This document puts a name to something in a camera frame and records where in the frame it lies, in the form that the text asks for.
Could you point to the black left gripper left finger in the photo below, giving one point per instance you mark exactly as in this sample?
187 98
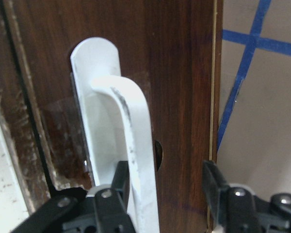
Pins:
74 210

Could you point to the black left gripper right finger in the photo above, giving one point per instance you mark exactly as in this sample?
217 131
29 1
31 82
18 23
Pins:
236 208

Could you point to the white drawer handle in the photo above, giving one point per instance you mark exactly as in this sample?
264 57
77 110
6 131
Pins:
117 127

